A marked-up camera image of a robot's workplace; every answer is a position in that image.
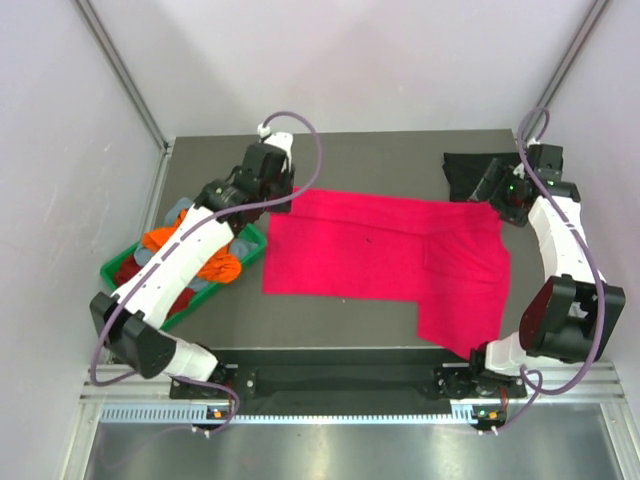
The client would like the folded black t-shirt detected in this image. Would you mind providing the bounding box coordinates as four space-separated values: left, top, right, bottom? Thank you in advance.
442 152 520 202

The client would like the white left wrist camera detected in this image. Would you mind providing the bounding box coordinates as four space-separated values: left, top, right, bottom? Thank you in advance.
257 123 293 172

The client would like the slotted cable duct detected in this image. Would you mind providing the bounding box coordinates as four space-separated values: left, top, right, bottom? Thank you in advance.
100 404 501 425

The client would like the orange t-shirt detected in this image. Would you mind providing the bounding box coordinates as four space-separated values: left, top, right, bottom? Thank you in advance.
136 207 242 284

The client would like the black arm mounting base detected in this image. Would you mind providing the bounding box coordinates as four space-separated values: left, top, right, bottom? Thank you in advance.
168 348 531 401

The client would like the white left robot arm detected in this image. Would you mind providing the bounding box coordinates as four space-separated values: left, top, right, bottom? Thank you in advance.
90 133 295 397

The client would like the green plastic bin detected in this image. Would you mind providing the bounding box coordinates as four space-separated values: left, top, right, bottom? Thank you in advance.
100 209 267 332

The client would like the left aluminium frame post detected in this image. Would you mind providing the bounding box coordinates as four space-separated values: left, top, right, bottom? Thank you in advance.
72 0 169 152

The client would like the grey t-shirt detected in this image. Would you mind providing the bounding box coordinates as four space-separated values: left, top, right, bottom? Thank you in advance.
134 198 258 293

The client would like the pink t-shirt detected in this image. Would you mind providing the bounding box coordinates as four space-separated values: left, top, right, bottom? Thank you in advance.
263 189 511 358

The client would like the right aluminium frame post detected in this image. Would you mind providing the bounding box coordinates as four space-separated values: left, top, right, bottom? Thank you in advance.
517 0 614 144

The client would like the aluminium frame post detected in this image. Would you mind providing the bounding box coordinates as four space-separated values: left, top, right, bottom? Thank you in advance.
517 0 614 144
72 0 169 152

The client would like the dark red t-shirt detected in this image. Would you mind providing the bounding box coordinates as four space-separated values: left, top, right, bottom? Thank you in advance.
114 254 195 319

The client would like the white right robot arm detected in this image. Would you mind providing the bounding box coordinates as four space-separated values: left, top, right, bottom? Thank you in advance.
466 143 626 396

